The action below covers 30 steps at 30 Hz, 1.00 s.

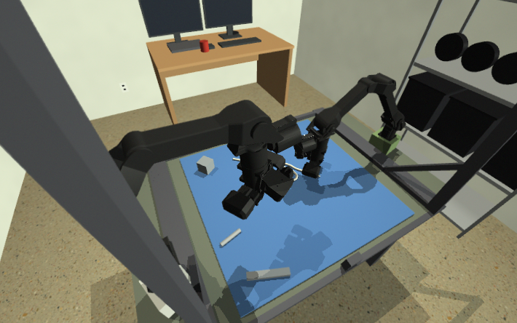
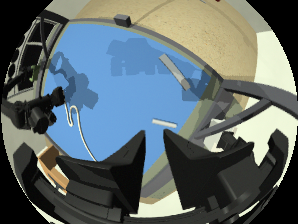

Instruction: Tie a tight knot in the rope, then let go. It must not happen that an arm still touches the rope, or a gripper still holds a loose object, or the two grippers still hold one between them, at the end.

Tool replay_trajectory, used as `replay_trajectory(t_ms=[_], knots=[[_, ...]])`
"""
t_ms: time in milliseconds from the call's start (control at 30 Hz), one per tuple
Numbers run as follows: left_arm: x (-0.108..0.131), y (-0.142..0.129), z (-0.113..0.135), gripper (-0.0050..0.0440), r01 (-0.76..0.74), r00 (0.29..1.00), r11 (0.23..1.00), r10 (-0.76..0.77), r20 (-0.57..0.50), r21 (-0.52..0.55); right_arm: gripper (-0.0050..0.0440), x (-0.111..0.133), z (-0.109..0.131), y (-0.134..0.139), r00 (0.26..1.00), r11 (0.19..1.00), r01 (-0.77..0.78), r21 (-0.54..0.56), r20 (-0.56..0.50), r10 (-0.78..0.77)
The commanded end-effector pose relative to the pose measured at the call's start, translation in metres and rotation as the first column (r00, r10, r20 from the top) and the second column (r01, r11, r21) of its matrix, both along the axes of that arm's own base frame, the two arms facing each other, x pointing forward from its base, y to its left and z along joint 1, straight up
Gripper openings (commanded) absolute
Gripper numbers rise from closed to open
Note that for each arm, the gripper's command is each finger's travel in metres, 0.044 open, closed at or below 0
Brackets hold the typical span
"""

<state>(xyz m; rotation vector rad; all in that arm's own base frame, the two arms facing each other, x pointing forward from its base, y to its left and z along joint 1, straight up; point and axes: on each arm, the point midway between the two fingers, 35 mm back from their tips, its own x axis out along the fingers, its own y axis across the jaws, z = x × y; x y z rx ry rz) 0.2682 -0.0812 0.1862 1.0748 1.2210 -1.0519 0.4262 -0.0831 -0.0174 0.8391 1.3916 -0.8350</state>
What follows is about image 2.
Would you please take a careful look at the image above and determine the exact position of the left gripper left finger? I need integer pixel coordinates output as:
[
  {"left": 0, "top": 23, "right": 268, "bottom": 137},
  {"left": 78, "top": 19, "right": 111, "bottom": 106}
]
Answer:
[{"left": 55, "top": 130, "right": 146, "bottom": 215}]

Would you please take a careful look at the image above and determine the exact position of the blue mat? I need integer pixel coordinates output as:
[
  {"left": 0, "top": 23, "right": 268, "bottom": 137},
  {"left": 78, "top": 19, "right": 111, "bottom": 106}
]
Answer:
[{"left": 44, "top": 24, "right": 211, "bottom": 175}]

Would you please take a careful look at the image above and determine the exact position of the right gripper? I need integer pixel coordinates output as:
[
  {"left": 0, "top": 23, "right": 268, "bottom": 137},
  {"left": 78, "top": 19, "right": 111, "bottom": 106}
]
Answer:
[{"left": 37, "top": 86, "right": 65, "bottom": 112}]

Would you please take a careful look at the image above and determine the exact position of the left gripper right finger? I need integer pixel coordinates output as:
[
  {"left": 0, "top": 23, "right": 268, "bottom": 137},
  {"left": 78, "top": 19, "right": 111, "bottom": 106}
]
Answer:
[{"left": 163, "top": 129, "right": 255, "bottom": 210}]

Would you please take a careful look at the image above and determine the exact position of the silver metal pin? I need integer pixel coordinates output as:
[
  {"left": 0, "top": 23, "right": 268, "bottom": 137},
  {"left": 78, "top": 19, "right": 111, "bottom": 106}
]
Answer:
[{"left": 152, "top": 119, "right": 176, "bottom": 128}]

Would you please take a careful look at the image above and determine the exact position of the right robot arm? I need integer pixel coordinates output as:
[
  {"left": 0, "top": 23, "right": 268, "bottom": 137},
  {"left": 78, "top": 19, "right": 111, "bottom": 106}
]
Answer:
[{"left": 1, "top": 67, "right": 57, "bottom": 134}]

